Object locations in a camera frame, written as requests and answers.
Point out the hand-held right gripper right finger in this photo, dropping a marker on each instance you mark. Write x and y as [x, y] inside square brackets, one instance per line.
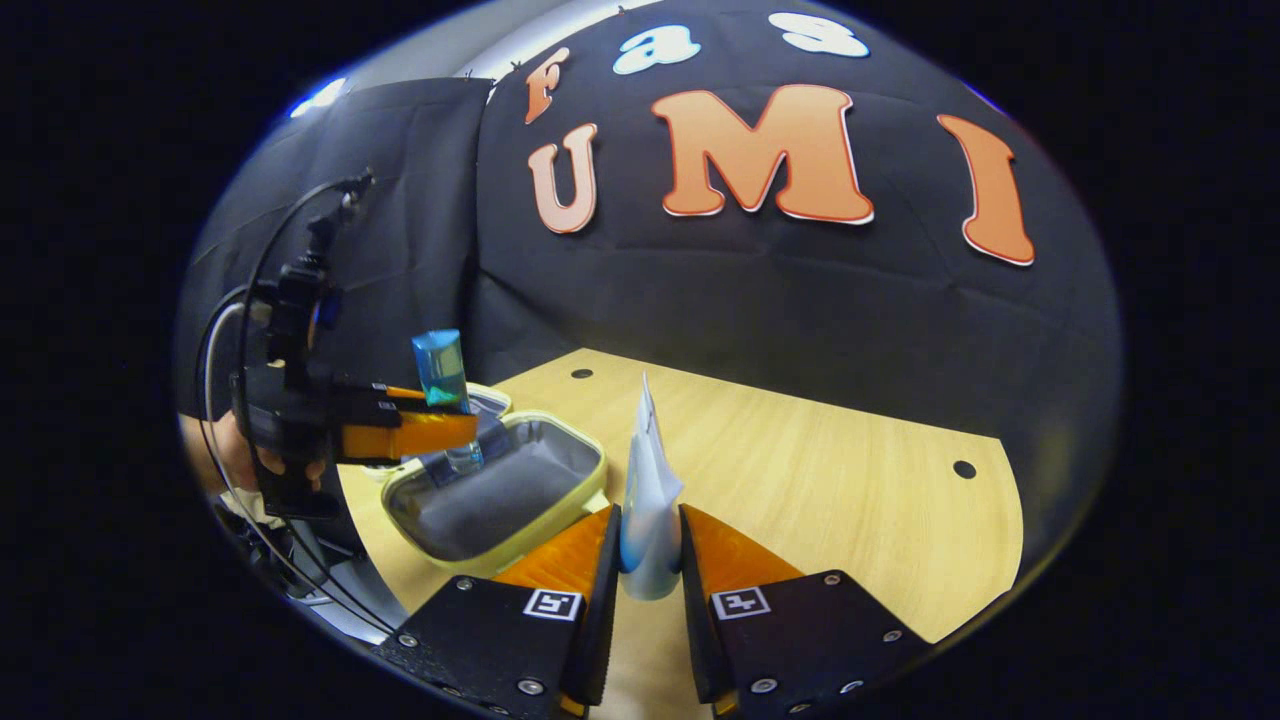
[692, 620]

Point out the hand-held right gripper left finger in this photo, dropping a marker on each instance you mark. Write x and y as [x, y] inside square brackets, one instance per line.
[603, 600]

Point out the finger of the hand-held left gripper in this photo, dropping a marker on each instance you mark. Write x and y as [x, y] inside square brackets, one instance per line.
[410, 435]
[405, 392]

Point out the clear bottle with blue cap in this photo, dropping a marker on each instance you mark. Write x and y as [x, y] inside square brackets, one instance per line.
[440, 370]

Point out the white and blue tube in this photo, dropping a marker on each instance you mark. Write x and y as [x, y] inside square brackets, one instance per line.
[650, 510]

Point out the pale yellow small suitcase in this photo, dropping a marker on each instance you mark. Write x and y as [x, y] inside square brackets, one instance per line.
[500, 500]

